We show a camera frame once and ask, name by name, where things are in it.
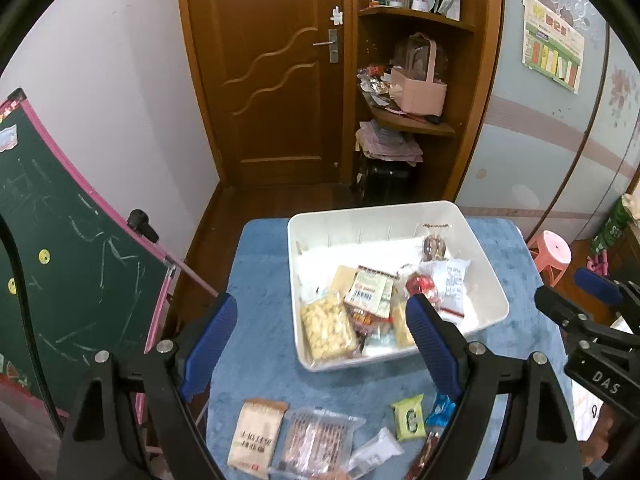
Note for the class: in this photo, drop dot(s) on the silver door handle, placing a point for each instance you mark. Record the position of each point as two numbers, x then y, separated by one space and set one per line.
332 44

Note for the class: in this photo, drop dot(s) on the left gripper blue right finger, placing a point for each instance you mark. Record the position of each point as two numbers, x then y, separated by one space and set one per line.
440 344

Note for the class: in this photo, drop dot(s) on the green small snack packet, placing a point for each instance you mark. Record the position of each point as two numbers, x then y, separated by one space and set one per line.
409 418

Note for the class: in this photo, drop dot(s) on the brown white chocolate bar packet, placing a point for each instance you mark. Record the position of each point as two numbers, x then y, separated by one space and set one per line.
424 456

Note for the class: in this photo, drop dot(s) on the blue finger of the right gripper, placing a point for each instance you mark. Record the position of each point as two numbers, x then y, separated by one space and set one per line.
598 286
574 322

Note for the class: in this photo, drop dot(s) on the brown wooden door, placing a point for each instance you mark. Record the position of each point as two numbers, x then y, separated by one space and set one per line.
272 103

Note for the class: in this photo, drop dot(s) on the clear packet yellow crackers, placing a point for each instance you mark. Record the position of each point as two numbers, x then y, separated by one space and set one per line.
328 330

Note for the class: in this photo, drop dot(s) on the clear packet mixed nuts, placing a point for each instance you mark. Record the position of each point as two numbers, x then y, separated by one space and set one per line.
434 246

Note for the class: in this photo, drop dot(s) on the colourful wall poster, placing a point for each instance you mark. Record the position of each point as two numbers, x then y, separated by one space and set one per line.
551 46

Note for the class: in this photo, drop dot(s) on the clear packet brown biscuits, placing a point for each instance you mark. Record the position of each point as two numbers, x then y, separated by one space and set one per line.
316 441

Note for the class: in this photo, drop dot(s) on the pink basket with handle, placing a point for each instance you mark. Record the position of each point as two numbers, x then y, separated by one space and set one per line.
420 77

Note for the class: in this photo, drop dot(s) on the wooden corner shelf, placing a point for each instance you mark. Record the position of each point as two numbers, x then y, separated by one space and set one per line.
472 48

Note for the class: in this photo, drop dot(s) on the sliding wardrobe doors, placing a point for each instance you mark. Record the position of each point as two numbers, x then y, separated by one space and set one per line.
551 158

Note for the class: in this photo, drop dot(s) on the small red snack packet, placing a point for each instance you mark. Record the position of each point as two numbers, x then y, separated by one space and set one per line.
423 284

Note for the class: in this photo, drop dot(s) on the folded pink cloths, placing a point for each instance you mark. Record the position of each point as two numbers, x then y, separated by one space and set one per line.
377 142

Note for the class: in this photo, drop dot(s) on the blue foil candy packet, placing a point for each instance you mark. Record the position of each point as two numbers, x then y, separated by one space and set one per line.
441 413

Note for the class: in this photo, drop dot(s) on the green chalkboard pink frame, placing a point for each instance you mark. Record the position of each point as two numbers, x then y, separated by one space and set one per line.
92 282

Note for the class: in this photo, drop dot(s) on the mountain print cake packet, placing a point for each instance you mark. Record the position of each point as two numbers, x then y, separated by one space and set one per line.
388 338

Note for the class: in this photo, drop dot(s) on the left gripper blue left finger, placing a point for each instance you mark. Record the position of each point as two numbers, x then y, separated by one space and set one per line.
201 343

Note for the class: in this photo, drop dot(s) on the white crinkled snack packet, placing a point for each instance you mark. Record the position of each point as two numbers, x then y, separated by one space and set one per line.
448 276

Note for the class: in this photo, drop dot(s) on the pink plastic stool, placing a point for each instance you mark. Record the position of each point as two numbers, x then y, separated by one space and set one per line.
551 254

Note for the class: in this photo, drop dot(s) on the red-edged mixed cracker packet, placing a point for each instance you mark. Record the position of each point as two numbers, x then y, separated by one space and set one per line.
368 299

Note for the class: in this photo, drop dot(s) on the beige paper snack packet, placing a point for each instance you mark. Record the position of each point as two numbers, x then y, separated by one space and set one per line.
256 435

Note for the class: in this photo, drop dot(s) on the white orange snack bar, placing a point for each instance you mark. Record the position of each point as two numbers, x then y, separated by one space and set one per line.
373 454

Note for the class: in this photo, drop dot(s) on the pink toy on floor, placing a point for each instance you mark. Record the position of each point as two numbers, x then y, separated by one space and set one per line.
598 264

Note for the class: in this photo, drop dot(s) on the green printed bag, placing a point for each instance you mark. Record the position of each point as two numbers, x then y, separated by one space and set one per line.
620 215

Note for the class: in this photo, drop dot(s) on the white plastic storage bin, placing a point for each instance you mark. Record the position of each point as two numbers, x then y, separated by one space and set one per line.
387 239

